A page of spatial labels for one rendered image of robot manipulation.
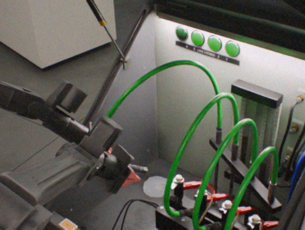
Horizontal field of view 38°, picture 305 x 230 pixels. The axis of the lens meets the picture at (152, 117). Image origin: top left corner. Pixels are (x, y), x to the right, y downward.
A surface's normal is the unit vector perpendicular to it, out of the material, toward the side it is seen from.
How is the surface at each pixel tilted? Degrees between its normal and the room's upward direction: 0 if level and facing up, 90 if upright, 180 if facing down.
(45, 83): 0
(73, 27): 90
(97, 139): 54
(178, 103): 90
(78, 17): 90
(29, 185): 46
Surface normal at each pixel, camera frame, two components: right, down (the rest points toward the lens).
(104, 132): -0.05, -0.02
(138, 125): 0.77, 0.35
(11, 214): 0.30, -0.50
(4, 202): 0.41, -0.63
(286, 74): -0.64, 0.45
